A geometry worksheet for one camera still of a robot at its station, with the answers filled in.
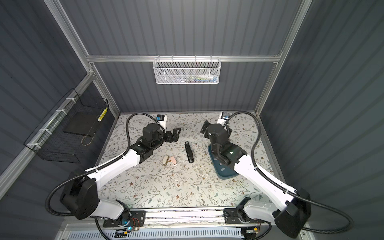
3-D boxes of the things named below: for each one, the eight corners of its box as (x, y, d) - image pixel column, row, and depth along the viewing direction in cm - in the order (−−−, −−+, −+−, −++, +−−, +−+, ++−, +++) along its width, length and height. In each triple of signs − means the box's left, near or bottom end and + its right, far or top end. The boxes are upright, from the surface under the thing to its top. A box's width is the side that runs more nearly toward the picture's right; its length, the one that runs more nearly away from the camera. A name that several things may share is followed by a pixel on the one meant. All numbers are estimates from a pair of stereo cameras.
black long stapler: (189, 163, 95) (188, 160, 91) (184, 145, 104) (184, 141, 100) (194, 162, 95) (194, 158, 91) (189, 144, 104) (188, 140, 100)
